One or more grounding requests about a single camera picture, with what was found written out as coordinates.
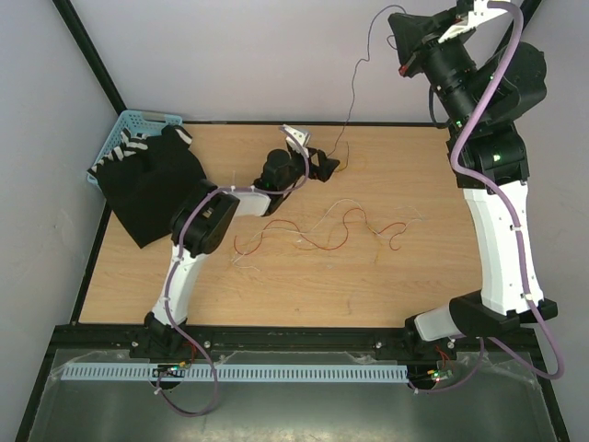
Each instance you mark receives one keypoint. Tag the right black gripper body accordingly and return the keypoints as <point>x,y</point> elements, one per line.
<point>417,60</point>

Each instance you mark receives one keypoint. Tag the black white striped cloth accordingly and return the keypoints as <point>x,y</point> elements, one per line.
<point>172,138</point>

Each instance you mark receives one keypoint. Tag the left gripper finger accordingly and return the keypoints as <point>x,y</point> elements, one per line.
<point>313,156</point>
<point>326,167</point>

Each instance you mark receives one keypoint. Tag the light blue slotted cable duct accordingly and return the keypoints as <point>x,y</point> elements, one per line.
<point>238,373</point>

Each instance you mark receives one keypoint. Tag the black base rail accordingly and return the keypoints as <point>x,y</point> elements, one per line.
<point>383,343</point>

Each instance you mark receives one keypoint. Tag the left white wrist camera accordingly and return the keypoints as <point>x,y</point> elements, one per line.
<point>297,139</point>

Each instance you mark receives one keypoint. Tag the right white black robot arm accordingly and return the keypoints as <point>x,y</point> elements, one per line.
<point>489,159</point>

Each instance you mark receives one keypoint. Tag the blue plastic basket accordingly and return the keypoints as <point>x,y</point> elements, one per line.
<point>136,122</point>

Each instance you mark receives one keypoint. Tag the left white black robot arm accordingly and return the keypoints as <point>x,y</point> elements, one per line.
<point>200,225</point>

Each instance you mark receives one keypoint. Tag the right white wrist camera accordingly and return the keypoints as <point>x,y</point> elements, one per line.
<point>472,15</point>

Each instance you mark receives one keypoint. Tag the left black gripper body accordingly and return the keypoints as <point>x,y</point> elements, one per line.
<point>298,162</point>

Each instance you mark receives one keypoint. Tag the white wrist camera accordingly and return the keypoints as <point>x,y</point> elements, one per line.
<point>472,15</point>
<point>297,139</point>

